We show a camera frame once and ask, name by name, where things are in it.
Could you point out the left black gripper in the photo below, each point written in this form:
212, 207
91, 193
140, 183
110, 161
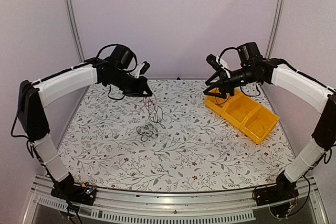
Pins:
143, 85

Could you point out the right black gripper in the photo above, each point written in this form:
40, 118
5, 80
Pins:
224, 81

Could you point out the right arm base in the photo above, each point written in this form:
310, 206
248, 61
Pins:
283, 196

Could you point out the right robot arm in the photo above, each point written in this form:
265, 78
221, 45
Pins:
278, 72

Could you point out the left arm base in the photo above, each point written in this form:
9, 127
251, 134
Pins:
74, 190

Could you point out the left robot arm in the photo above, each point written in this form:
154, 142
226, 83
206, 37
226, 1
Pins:
121, 69

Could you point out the yellow bin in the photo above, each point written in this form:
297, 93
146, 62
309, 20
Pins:
238, 109
259, 124
219, 105

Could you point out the yellow bin middle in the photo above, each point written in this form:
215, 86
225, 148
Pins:
238, 109

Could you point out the floral table mat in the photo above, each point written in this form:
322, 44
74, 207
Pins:
172, 142

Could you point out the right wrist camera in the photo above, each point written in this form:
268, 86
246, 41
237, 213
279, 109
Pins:
218, 64

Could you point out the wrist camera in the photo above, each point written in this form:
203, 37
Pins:
218, 64
140, 69

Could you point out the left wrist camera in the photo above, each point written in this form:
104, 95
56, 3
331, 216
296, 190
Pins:
140, 69

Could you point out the aluminium front rail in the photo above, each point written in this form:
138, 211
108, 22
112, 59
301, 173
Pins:
121, 206

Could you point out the right aluminium post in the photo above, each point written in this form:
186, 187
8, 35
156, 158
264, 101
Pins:
274, 27

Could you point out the aluminium post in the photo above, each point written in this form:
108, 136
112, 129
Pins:
274, 27
74, 29

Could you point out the left aluminium post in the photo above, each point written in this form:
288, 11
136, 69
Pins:
74, 29

